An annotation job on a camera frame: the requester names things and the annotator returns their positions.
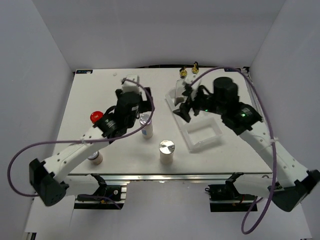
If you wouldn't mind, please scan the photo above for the clear glass cruet bottle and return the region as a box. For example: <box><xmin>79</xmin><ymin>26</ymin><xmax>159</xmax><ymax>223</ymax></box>
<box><xmin>185</xmin><ymin>61</ymin><xmax>199</xmax><ymax>84</ymax></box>

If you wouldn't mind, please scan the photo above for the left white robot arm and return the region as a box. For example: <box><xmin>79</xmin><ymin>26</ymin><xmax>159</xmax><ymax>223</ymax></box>
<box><xmin>29</xmin><ymin>87</ymin><xmax>155</xmax><ymax>207</ymax></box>

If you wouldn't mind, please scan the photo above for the silver shaker blue label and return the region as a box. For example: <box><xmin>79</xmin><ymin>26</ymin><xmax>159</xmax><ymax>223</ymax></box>
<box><xmin>139</xmin><ymin>114</ymin><xmax>153</xmax><ymax>139</ymax></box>

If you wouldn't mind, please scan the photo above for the silver lid white canister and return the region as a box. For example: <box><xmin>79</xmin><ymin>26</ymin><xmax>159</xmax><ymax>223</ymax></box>
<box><xmin>159</xmin><ymin>139</ymin><xmax>176</xmax><ymax>165</ymax></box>

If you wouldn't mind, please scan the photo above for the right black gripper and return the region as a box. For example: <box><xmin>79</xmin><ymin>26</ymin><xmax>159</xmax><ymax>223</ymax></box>
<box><xmin>172</xmin><ymin>86</ymin><xmax>225</xmax><ymax>123</ymax></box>

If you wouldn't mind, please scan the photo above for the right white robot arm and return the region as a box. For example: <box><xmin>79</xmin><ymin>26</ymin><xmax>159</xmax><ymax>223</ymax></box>
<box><xmin>173</xmin><ymin>77</ymin><xmax>320</xmax><ymax>212</ymax></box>

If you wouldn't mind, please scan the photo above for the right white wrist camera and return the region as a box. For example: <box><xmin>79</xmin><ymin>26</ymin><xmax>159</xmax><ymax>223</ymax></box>
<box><xmin>183</xmin><ymin>73</ymin><xmax>201</xmax><ymax>100</ymax></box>

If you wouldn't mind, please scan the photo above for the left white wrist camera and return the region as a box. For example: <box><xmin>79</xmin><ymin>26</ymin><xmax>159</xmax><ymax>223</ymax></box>
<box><xmin>121</xmin><ymin>74</ymin><xmax>140</xmax><ymax>94</ymax></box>

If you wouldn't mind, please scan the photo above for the red lid sauce jar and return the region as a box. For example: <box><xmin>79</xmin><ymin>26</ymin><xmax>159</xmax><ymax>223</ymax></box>
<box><xmin>89</xmin><ymin>111</ymin><xmax>104</xmax><ymax>124</ymax></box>

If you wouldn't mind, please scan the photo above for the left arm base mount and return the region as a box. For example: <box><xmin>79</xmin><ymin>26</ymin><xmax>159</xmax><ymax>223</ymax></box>
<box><xmin>74</xmin><ymin>173</ymin><xmax>124</xmax><ymax>210</ymax></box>

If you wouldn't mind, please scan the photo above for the glass cruet dark powder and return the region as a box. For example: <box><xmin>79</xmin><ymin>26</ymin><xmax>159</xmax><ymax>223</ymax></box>
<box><xmin>174</xmin><ymin>66</ymin><xmax>187</xmax><ymax>106</ymax></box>

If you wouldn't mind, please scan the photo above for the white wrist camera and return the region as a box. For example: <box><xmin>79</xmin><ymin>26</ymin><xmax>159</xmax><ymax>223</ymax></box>
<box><xmin>121</xmin><ymin>74</ymin><xmax>140</xmax><ymax>94</ymax></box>
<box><xmin>183</xmin><ymin>73</ymin><xmax>201</xmax><ymax>100</ymax></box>

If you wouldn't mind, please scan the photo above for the white plastic organizer tray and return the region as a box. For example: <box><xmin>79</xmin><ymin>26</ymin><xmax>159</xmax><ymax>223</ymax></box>
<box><xmin>164</xmin><ymin>87</ymin><xmax>223</xmax><ymax>153</ymax></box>

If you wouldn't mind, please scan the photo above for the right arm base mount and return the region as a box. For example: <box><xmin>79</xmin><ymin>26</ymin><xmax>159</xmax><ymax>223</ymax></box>
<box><xmin>204</xmin><ymin>172</ymin><xmax>256</xmax><ymax>213</ymax></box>

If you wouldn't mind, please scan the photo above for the small jar labelled lid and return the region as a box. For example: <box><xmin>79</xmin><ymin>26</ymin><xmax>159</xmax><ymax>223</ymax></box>
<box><xmin>87</xmin><ymin>151</ymin><xmax>103</xmax><ymax>165</ymax></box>

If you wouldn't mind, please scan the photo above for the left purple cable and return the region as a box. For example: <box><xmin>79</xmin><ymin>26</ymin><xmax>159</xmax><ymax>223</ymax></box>
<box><xmin>7</xmin><ymin>78</ymin><xmax>157</xmax><ymax>197</ymax></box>

